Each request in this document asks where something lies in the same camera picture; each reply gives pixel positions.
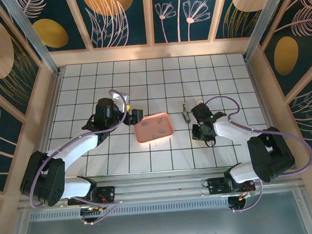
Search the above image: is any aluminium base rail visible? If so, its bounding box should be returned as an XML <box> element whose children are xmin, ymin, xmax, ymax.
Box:
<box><xmin>16</xmin><ymin>166</ymin><xmax>306</xmax><ymax>211</ymax></box>

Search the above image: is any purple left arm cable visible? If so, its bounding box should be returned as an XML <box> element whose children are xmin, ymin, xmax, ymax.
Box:
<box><xmin>23</xmin><ymin>88</ymin><xmax>134</xmax><ymax>229</ymax></box>

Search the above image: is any small grey metal piece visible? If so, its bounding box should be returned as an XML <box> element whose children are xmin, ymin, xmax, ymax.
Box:
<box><xmin>180</xmin><ymin>101</ymin><xmax>192</xmax><ymax>125</ymax></box>

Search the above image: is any perforated metal cable duct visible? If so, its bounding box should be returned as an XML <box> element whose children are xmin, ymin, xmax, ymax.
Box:
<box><xmin>29</xmin><ymin>199</ymin><xmax>231</xmax><ymax>221</ymax></box>

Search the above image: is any small circuit board with wires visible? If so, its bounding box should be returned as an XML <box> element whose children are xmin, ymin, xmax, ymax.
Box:
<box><xmin>79</xmin><ymin>204</ymin><xmax>106</xmax><ymax>215</ymax></box>
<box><xmin>226</xmin><ymin>190</ymin><xmax>258</xmax><ymax>213</ymax></box>

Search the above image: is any aluminium frame post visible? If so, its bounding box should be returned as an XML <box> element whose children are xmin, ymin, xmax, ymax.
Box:
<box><xmin>2</xmin><ymin>0</ymin><xmax>62</xmax><ymax>79</ymax></box>
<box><xmin>240</xmin><ymin>0</ymin><xmax>288</xmax><ymax>62</ymax></box>

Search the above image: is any aluminium table side rail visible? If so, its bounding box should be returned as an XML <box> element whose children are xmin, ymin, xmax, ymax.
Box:
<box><xmin>30</xmin><ymin>69</ymin><xmax>69</xmax><ymax>183</ymax></box>
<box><xmin>245</xmin><ymin>56</ymin><xmax>290</xmax><ymax>170</ymax></box>

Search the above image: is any pink plastic tray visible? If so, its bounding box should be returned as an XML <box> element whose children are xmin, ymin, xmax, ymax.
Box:
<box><xmin>133</xmin><ymin>111</ymin><xmax>176</xmax><ymax>146</ymax></box>

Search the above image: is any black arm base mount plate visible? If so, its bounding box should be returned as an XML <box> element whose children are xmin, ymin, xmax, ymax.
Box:
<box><xmin>206</xmin><ymin>176</ymin><xmax>232</xmax><ymax>196</ymax></box>
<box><xmin>67</xmin><ymin>185</ymin><xmax>117</xmax><ymax>207</ymax></box>

